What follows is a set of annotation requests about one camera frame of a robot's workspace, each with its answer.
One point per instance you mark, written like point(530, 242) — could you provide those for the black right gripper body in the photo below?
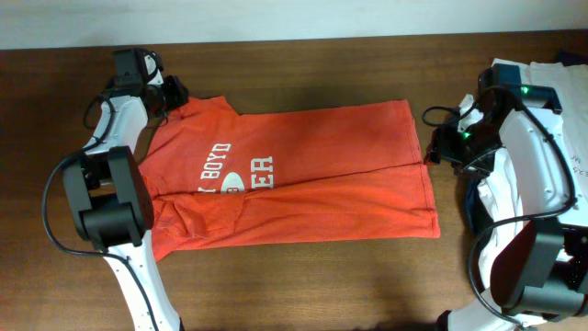
point(441, 144)

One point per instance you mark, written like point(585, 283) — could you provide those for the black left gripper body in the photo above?
point(174, 92)

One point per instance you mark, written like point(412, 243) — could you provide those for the orange printed t-shirt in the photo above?
point(218, 178)

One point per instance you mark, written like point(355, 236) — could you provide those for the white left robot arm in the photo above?
point(110, 203)

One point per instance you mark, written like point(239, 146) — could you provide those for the white t-shirt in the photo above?
point(542, 138)

